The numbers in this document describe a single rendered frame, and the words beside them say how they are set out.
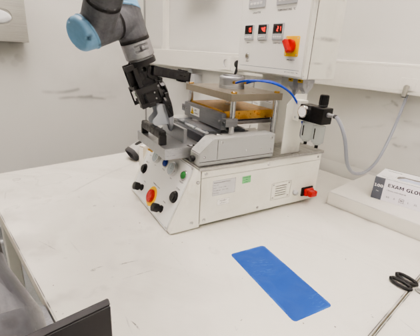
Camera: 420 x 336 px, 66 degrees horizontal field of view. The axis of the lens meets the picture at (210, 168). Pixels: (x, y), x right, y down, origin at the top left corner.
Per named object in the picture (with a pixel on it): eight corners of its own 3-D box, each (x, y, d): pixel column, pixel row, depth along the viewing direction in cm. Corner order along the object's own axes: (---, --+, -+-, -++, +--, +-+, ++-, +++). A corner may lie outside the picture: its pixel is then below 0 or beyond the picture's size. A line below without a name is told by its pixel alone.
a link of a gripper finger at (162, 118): (156, 137, 92) (145, 107, 88) (174, 129, 94) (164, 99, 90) (160, 139, 90) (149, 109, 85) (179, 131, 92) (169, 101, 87)
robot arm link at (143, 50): (143, 37, 85) (155, 37, 79) (149, 55, 87) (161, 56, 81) (117, 46, 83) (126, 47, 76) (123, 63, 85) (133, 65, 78)
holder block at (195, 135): (215, 125, 113) (215, 117, 112) (249, 139, 97) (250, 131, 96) (172, 128, 105) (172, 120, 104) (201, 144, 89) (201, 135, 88)
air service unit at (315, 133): (296, 138, 100) (303, 89, 95) (334, 151, 88) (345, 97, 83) (283, 140, 97) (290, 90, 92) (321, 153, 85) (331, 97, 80)
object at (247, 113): (233, 110, 115) (235, 83, 112) (274, 123, 97) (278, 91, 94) (190, 112, 106) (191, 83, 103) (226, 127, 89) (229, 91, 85)
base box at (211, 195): (253, 168, 138) (257, 129, 132) (321, 204, 108) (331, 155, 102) (131, 188, 112) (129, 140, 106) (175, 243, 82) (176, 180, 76)
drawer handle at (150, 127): (147, 132, 98) (147, 119, 97) (167, 145, 86) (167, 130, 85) (141, 133, 97) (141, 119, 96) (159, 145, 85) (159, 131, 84)
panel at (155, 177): (132, 189, 110) (153, 139, 108) (166, 231, 86) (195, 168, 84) (127, 187, 109) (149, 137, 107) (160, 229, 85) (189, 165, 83)
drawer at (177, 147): (217, 135, 116) (219, 113, 113) (255, 151, 98) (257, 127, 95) (137, 141, 101) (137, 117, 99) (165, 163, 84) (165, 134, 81)
